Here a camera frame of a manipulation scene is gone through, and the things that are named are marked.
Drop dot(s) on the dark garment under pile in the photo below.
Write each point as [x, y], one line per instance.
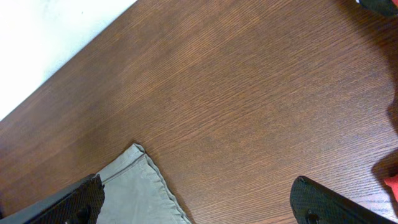
[386, 8]

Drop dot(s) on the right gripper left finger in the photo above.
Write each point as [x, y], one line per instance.
[80, 202]

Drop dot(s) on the red printed t-shirt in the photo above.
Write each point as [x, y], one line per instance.
[392, 50]

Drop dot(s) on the khaki shorts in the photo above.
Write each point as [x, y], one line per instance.
[136, 192]

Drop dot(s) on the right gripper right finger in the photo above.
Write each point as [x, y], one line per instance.
[313, 203]

